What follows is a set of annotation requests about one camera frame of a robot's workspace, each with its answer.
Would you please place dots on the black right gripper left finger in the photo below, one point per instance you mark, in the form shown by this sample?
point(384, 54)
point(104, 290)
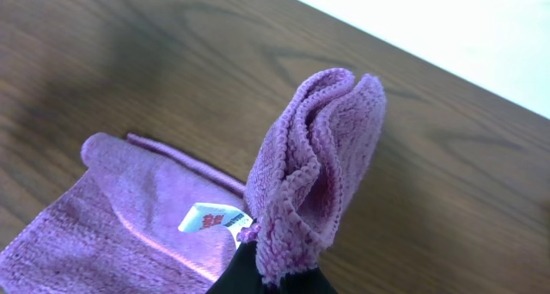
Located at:
point(242, 275)

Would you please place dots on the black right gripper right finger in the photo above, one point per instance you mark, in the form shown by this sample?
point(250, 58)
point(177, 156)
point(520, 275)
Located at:
point(309, 282)

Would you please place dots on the purple microfiber cloth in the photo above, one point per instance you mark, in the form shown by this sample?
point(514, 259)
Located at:
point(116, 229)

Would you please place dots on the white cloth label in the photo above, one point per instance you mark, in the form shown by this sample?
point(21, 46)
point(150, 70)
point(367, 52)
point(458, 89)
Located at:
point(204, 216)

